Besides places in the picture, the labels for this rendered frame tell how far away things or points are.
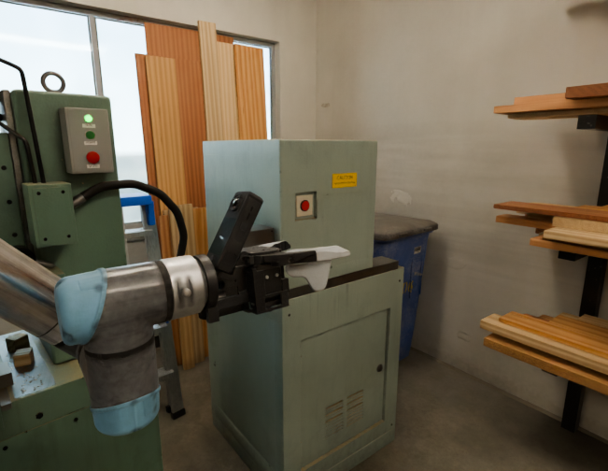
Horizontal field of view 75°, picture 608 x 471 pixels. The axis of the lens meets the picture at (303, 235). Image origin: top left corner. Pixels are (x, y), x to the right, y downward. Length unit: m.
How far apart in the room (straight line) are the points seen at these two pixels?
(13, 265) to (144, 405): 0.23
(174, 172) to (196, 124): 0.35
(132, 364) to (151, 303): 0.07
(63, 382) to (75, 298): 0.79
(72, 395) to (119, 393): 0.75
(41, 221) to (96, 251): 0.19
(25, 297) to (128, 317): 0.15
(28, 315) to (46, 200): 0.56
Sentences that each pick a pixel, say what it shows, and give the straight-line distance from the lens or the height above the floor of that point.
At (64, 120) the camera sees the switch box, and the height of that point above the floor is 1.45.
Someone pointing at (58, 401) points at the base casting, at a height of 0.76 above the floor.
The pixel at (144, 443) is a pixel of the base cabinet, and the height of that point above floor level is 0.52.
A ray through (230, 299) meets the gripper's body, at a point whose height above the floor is 1.19.
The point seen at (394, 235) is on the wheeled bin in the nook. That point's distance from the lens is 2.14.
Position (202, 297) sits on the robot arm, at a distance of 0.50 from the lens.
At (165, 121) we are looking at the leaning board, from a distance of 2.65.
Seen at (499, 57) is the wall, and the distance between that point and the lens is 2.48.
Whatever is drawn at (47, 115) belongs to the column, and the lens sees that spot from 1.21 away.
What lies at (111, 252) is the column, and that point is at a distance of 1.27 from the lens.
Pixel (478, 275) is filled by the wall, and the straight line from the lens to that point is 2.55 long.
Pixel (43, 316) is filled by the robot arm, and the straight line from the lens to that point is 0.59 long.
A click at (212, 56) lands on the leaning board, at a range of 2.87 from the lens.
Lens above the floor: 1.39
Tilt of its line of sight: 13 degrees down
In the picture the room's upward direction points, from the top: straight up
